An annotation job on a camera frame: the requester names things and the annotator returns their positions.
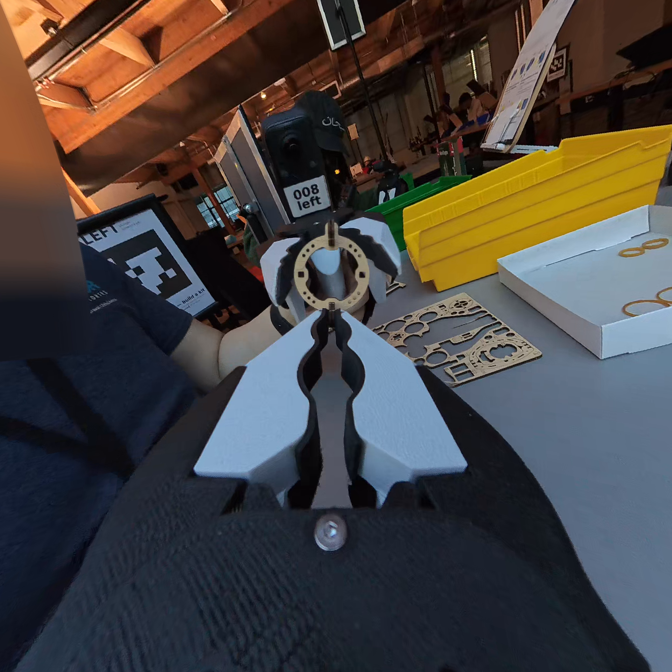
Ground green plastic bin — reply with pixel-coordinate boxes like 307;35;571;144
366;175;473;253

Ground hanging black screen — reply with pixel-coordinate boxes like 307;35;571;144
316;0;367;51

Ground black-white marker sign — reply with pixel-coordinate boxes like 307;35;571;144
76;194;218;319

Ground printed instruction sheet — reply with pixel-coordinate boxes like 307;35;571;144
482;0;576;150

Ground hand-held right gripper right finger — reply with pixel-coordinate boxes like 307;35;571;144
333;310;469;509

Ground black cap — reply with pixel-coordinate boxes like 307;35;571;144
300;90;351;154

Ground wooden ring part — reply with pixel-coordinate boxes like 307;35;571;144
293;220;371;316

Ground person's left forearm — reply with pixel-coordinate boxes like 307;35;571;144
170;307;295;392

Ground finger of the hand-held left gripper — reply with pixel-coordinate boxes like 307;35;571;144
340;215;403;306
260;234;312;324

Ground white cardboard box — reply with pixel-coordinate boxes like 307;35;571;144
497;205;672;360

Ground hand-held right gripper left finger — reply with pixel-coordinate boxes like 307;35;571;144
193;310;330;509

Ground laser-cut wooden sheet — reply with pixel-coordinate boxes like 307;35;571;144
372;293;543;387

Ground yellow plastic bin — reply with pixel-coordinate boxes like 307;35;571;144
403;125;672;292

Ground small black-white marker tag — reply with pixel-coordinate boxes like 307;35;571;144
546;46;571;83

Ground grey partition panel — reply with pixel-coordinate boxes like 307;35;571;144
216;105;287;239

